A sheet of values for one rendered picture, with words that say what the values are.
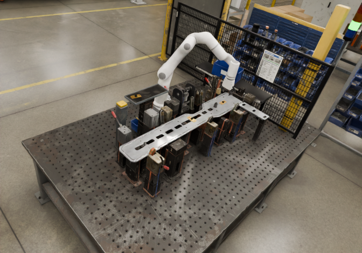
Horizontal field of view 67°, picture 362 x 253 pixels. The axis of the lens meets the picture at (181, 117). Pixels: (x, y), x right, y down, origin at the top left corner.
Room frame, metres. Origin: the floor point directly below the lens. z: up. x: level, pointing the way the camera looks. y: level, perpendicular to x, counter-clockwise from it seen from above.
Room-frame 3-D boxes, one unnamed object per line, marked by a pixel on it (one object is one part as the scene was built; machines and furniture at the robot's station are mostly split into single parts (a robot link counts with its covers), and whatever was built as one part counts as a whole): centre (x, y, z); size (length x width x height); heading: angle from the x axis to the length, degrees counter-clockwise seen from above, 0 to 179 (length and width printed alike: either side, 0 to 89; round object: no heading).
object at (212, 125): (1.85, -0.27, 0.87); 0.12 x 0.09 x 0.35; 53
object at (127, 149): (1.89, -0.09, 1.00); 1.38 x 0.22 x 0.02; 143
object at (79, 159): (2.07, -0.17, 0.68); 2.56 x 1.61 x 0.04; 142
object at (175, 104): (2.00, 0.08, 0.89); 0.13 x 0.11 x 0.38; 53
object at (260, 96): (2.75, -0.47, 1.02); 0.90 x 0.22 x 0.03; 53
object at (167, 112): (1.87, 0.13, 0.89); 0.13 x 0.11 x 0.38; 53
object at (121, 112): (1.71, 0.47, 0.92); 0.08 x 0.08 x 0.44; 53
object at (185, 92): (2.11, 0.01, 0.94); 0.18 x 0.13 x 0.49; 143
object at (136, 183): (1.40, 0.28, 0.84); 0.18 x 0.06 x 0.29; 53
